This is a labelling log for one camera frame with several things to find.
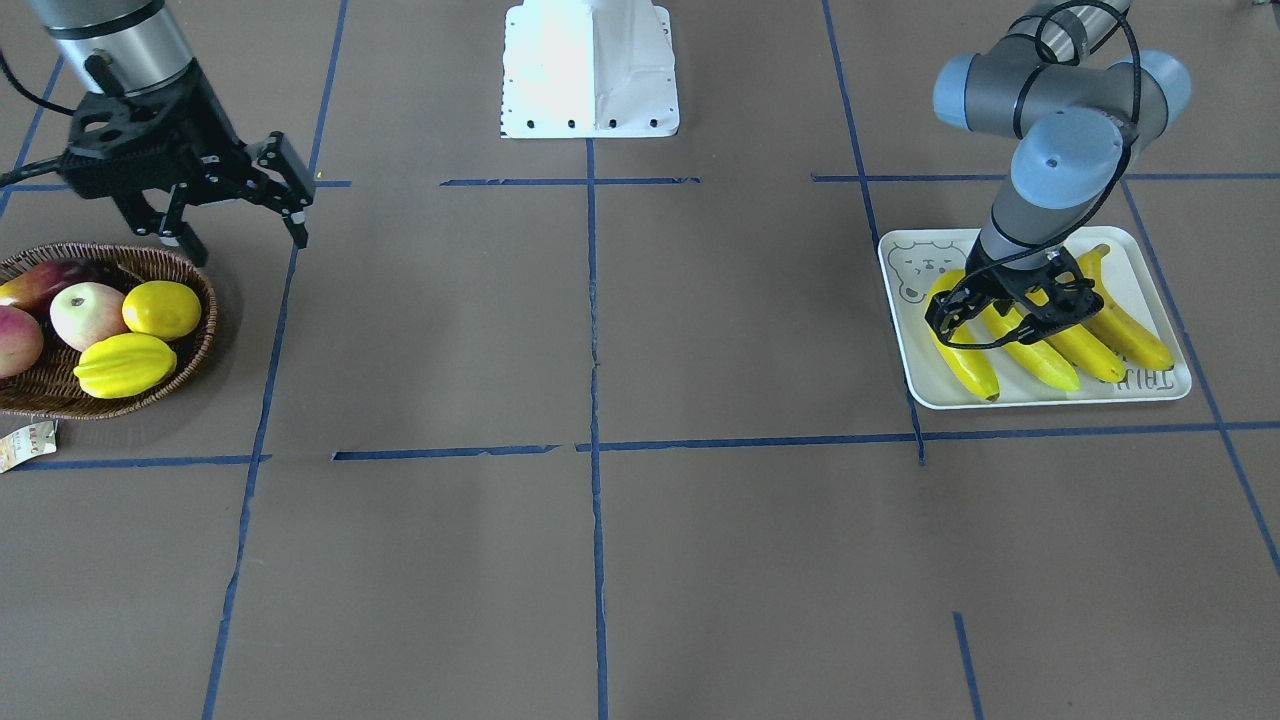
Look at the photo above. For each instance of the paper price tag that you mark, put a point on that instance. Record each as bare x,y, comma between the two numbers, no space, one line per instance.
26,443

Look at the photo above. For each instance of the red pink apple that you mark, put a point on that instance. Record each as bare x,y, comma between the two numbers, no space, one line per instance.
22,341

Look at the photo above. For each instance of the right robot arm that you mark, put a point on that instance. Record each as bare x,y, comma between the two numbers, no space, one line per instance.
117,48

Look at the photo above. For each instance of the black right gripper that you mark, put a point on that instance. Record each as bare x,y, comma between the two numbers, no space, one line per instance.
207,118

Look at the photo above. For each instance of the white bear tray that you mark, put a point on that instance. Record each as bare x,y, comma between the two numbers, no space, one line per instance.
911,259

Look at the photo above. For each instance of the pale white onion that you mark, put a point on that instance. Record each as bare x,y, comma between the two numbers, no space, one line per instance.
87,313

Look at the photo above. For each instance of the yellow star fruit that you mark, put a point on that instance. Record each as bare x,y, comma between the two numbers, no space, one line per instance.
125,365

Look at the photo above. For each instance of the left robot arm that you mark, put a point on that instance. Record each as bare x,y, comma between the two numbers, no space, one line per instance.
1071,85

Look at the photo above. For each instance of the yellow banana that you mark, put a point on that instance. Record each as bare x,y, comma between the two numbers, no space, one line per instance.
1045,363
1081,348
969,366
1115,327

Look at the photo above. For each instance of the orange yellow mango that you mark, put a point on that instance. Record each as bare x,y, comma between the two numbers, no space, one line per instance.
33,291

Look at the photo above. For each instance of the yellow lemon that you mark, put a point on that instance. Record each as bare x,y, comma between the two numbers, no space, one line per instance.
164,309

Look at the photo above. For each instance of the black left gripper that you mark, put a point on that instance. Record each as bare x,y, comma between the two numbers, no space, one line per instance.
1022,283

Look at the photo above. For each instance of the white camera pillar with base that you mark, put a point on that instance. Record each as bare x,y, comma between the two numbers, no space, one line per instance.
588,69

